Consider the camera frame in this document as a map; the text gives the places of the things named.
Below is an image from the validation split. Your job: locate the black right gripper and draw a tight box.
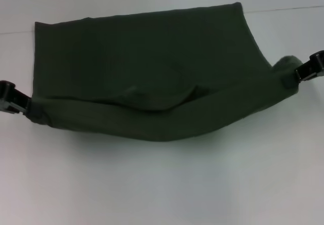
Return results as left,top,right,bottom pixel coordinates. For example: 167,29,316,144
281,49,324,89

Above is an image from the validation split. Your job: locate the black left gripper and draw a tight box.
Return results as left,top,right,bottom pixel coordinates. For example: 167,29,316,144
0,80,43,117

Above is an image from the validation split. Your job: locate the dark green FREE t-shirt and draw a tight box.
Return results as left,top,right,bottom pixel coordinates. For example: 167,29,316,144
27,1,304,143

